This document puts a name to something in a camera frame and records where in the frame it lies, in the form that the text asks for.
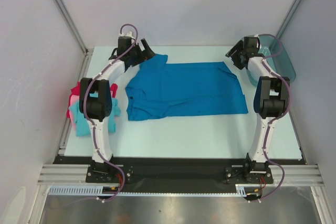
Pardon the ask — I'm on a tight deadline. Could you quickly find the folded cyan t shirt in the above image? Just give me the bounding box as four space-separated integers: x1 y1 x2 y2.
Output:
70 101 121 137

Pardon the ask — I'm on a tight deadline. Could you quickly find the right aluminium corner post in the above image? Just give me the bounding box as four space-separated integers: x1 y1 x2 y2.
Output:
276 0 303 39

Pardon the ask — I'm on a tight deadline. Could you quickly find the teal transparent plastic bin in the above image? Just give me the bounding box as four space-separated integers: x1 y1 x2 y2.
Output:
258 34 296 82

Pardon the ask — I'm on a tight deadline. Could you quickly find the light blue cable duct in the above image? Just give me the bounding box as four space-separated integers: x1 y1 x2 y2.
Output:
49 185 103 196

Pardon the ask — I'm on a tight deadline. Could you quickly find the folded pink t shirt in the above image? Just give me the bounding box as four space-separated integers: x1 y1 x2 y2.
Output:
68 87 118 108

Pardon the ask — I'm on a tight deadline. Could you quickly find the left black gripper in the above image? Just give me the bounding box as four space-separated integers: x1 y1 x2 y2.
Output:
128 39 155 67

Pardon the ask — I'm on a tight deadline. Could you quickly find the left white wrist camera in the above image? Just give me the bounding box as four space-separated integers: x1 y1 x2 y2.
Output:
119 30 135 39

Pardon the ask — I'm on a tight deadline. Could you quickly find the left aluminium corner post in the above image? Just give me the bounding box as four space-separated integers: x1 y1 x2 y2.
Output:
53 0 93 56

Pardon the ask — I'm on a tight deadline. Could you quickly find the aluminium corner post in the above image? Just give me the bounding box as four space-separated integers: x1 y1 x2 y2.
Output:
276 0 303 39
53 0 93 56

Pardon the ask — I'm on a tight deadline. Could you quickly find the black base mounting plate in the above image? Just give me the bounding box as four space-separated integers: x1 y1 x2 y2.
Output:
54 155 274 194

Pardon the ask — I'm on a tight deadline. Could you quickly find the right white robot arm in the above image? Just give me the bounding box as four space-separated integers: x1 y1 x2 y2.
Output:
225 35 290 184

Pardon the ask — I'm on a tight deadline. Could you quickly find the right light cable duct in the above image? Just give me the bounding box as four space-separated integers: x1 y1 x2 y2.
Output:
236 184 263 197

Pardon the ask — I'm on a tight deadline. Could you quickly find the aluminium front frame rail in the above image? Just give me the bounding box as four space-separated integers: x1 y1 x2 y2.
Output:
37 164 324 186

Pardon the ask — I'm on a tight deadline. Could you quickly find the blue t shirt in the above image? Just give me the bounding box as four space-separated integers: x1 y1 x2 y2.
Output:
125 55 248 121

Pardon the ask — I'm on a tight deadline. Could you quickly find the folded red t shirt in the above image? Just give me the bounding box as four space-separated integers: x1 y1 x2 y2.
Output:
67 82 118 120

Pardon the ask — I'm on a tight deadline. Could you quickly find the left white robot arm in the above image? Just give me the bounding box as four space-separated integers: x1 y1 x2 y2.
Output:
79 35 155 182

